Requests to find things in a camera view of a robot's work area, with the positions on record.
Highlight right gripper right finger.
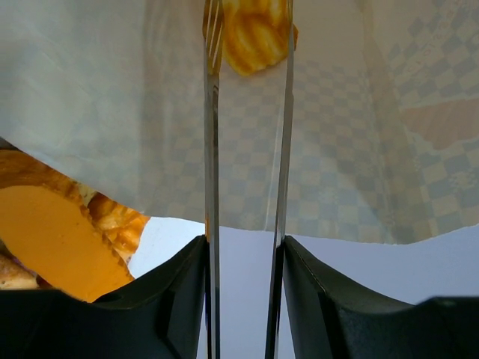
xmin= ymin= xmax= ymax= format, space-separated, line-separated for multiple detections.
xmin=284 ymin=236 xmax=414 ymax=358

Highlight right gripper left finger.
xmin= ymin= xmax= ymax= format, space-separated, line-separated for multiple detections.
xmin=91 ymin=236 xmax=207 ymax=358

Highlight braided fake bread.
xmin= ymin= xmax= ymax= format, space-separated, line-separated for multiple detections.
xmin=1 ymin=149 xmax=150 ymax=263

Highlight paper bag with blue pattern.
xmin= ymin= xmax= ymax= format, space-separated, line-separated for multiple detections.
xmin=1 ymin=1 xmax=478 ymax=244

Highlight long twisted fake bread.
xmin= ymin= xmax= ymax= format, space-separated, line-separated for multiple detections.
xmin=202 ymin=0 xmax=299 ymax=76

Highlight metal tongs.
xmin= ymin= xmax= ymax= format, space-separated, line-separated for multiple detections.
xmin=201 ymin=0 xmax=296 ymax=359

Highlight long sliced fake baguette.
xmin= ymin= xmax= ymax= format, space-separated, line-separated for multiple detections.
xmin=1 ymin=185 xmax=133 ymax=303

